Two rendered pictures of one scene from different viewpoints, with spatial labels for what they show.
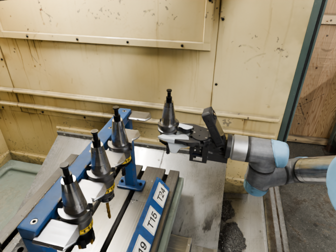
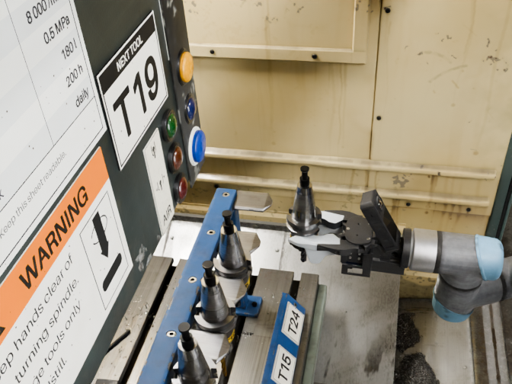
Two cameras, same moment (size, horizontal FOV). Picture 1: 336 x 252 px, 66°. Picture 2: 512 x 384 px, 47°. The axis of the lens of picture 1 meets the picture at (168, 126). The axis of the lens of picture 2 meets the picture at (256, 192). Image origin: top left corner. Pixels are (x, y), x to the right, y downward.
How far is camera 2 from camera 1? 35 cm
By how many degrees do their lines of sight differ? 8
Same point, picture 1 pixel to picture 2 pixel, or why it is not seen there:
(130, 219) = (247, 366)
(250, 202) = not seen: hidden behind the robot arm
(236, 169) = not seen: hidden behind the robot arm
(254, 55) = (447, 68)
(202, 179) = (360, 282)
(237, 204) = (424, 319)
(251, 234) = (449, 372)
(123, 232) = not seen: outside the picture
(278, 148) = (486, 251)
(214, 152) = (382, 258)
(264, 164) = (465, 276)
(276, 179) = (484, 295)
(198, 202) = (354, 324)
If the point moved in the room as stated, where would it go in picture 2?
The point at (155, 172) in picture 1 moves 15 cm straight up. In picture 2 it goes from (276, 280) to (273, 233)
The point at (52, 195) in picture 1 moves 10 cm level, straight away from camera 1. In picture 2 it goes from (158, 360) to (128, 315)
